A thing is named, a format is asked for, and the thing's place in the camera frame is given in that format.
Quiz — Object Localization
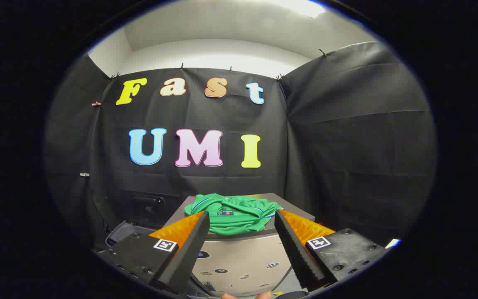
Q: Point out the dark washing machine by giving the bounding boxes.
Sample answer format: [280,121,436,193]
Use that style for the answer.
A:
[105,189,183,250]

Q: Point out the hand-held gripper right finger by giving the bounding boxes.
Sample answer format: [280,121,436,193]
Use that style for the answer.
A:
[274,209,389,292]

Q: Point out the black backdrop cloth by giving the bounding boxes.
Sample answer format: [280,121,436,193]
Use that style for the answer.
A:
[44,42,437,250]

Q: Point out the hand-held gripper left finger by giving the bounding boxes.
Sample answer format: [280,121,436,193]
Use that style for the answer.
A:
[93,211,211,295]

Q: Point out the green shirt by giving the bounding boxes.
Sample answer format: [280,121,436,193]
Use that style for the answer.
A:
[184,193,284,236]

